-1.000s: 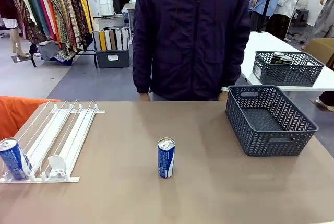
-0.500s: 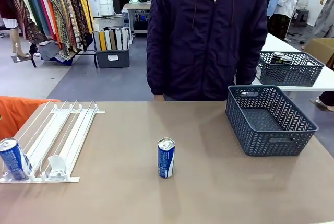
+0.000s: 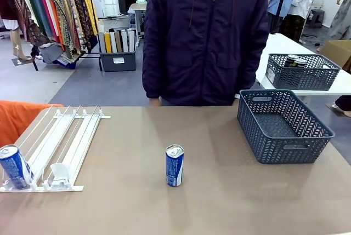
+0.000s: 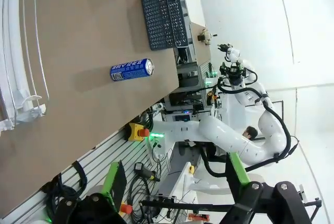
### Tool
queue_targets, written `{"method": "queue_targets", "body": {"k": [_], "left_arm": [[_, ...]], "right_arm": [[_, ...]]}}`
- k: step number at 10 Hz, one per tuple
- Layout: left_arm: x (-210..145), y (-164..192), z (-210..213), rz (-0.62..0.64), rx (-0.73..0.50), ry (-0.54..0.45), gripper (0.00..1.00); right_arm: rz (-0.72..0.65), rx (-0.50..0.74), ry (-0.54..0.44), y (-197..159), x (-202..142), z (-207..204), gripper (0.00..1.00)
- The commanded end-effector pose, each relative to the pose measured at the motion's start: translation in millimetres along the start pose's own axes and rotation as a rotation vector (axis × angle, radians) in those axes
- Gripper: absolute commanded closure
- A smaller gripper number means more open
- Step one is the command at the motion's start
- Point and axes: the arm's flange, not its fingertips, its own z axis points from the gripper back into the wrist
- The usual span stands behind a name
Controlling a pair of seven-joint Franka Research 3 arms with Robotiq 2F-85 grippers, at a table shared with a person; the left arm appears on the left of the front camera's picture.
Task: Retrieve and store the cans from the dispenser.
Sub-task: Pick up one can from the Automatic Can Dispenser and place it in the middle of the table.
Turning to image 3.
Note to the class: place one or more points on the orange fabric chair cover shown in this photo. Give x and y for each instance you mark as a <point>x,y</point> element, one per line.
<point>16,122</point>

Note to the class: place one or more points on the black plastic stool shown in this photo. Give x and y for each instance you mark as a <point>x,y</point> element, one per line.
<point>318,18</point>

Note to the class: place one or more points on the brown fabric roll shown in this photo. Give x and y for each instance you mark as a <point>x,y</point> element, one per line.
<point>118,42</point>

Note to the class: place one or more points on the white fabric roll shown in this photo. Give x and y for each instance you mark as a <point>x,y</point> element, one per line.
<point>113,42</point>

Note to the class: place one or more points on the blue-grey plastic woven basket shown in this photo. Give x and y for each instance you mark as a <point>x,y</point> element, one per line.
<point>301,73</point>
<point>282,131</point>

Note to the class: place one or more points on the bystander's foot in sandal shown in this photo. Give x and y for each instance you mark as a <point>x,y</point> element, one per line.
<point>342,105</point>

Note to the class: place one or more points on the yellow fabric roll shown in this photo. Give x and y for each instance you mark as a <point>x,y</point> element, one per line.
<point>107,42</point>

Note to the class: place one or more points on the grey plastic storage bin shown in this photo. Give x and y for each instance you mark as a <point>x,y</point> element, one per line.
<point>118,61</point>

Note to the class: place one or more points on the grey fabric roll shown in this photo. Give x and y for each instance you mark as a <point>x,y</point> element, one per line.
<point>124,40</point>

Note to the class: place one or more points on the person's right hand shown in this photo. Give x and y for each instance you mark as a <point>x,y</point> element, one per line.
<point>155,102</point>

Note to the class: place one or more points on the person in dark navy jacket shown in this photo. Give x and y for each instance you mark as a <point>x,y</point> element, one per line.
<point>205,40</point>

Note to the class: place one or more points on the mannequin in maroon top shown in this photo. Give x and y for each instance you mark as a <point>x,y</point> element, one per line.
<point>11,5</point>

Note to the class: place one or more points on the blue Pepsi can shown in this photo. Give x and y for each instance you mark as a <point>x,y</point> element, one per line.
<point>15,168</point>
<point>174,166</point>

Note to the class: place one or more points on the clothes rack with colourful garments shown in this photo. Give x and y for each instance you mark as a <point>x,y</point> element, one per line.
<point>65,13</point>

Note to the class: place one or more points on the white folding table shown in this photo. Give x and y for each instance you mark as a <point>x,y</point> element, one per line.
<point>285,46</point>

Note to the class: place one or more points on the brown cardboard box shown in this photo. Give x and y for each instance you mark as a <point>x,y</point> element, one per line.
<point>336,50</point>

